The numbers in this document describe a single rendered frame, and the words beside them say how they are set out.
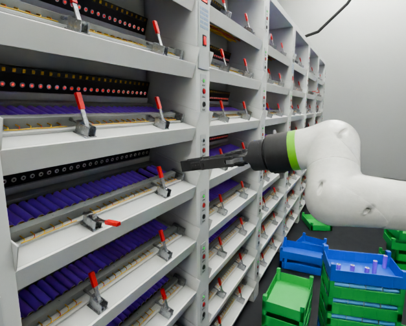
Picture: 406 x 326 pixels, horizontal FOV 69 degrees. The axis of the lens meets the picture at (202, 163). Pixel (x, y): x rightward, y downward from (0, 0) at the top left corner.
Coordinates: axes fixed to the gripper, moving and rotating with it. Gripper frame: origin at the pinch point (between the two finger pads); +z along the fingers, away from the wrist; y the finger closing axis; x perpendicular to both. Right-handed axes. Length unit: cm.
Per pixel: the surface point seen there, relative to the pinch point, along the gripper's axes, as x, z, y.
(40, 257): -8.8, 11.3, -39.9
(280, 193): -47, 21, 155
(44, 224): -4.3, 15.9, -35.1
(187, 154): 2.1, 11.9, 16.0
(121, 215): -8.2, 12.3, -18.4
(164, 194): -7.5, 11.6, -1.0
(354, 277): -65, -30, 65
